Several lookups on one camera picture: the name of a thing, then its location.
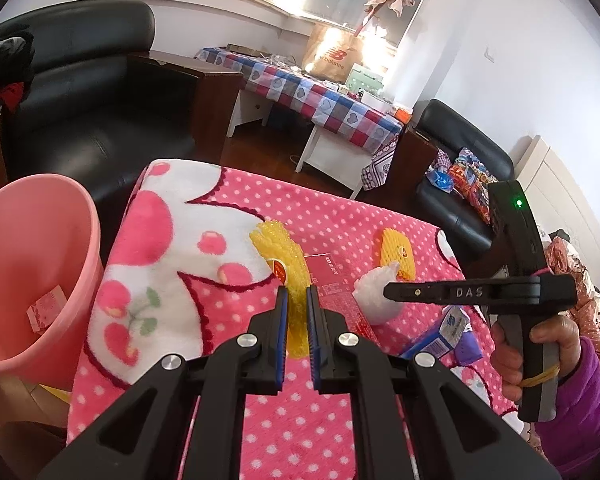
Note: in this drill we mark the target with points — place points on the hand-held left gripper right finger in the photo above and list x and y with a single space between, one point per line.
314 340

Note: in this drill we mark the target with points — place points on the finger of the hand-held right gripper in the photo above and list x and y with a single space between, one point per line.
455 294

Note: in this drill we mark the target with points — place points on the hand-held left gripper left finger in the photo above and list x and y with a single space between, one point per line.
280 340

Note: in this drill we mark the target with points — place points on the white plastic bag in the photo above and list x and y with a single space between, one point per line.
375 295

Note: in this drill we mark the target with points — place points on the long yellow foam fruit net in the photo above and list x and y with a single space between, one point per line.
280 250

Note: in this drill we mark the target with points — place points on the pink card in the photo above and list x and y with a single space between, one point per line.
45 310

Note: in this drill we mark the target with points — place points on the pink plastic bin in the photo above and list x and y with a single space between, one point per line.
40 240

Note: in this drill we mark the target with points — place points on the person's right forearm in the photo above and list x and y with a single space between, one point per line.
585 410

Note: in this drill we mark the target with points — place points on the person's right hand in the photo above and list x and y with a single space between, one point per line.
562 335

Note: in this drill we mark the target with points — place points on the blue white carton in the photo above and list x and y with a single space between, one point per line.
430 342

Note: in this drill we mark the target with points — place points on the purple plastic item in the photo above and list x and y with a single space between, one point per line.
467 350

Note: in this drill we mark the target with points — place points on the white panelled cabinet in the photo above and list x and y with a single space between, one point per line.
565 195

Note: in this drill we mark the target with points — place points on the orange floral cloth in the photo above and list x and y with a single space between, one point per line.
567 265

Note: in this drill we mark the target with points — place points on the red paper envelope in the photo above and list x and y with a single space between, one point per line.
330 280

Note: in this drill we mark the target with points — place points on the colourful comic print cushion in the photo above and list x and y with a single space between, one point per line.
472 180

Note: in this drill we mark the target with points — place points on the short yellow foam fruit net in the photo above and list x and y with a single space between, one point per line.
395 245

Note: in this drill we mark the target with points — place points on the blue plastic bag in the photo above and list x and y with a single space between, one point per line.
440 180

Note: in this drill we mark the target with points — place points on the checked cloth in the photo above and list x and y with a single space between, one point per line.
442 160

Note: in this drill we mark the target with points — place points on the black leather armchair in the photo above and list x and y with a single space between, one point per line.
460 125

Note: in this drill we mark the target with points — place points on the dark wooden end table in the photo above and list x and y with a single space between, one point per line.
410 170

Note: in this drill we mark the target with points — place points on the pink dotted printed blanket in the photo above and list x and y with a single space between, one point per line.
330 210

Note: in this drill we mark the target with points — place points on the orange box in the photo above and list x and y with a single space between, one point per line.
403 115

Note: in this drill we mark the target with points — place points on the green box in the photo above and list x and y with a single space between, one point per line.
365 80

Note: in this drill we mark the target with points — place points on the checkered heart tablecloth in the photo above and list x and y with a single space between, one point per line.
330 105

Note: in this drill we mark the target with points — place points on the white table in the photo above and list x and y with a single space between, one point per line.
250 110

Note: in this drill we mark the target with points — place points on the dark wooden side table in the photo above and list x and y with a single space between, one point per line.
215 105

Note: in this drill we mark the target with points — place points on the brown paper bag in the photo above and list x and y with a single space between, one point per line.
330 55

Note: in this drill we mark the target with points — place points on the black leather sofa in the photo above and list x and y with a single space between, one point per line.
105 110

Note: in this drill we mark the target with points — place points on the dark flat tray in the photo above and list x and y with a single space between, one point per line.
240 48

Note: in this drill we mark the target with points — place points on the red cloth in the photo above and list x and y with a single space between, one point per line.
10 96

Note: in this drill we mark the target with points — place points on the dark clothes pile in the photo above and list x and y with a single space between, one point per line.
5 55

